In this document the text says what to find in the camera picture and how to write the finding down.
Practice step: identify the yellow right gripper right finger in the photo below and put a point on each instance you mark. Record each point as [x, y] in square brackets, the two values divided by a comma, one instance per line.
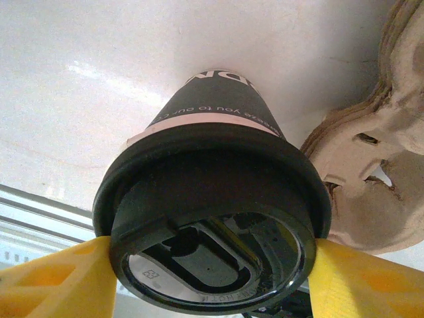
[364, 291]

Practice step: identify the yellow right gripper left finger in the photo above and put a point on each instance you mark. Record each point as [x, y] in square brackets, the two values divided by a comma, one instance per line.
[49, 291]

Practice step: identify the black lidded paper coffee cup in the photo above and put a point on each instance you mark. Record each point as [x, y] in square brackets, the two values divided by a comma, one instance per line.
[215, 109]

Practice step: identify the brown pulp cup carrier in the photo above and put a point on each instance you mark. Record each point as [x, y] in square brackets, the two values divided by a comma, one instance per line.
[381, 132]

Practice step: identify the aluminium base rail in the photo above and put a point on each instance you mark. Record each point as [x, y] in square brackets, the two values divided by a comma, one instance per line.
[33, 212]

